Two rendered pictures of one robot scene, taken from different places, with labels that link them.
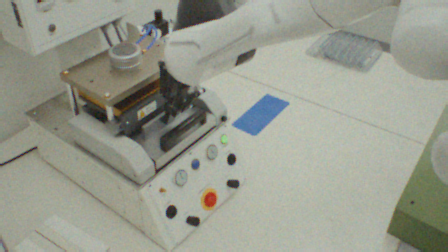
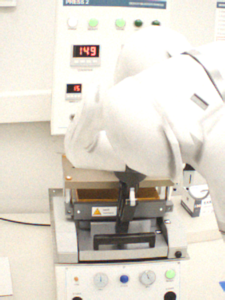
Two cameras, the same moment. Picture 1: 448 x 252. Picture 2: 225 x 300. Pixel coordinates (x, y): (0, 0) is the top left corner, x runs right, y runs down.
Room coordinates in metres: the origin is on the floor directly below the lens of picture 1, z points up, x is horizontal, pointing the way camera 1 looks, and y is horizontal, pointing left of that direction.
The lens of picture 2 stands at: (0.11, -0.56, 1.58)
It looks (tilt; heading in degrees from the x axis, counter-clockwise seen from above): 20 degrees down; 43
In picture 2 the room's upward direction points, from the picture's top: 2 degrees clockwise
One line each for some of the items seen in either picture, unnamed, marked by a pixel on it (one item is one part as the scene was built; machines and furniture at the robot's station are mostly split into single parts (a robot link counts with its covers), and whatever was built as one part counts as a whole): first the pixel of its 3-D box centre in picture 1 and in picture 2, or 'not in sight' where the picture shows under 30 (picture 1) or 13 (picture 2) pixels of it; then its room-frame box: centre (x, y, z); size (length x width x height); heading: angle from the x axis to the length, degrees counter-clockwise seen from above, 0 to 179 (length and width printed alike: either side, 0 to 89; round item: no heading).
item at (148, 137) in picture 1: (145, 114); (116, 221); (0.95, 0.20, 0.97); 0.30 x 0.22 x 0.08; 51
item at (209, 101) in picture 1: (189, 96); (169, 226); (1.04, 0.09, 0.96); 0.26 x 0.05 x 0.07; 51
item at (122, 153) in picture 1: (110, 146); (64, 228); (0.83, 0.27, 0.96); 0.25 x 0.05 x 0.07; 51
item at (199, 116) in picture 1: (184, 129); (124, 241); (0.86, 0.09, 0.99); 0.15 x 0.02 x 0.04; 141
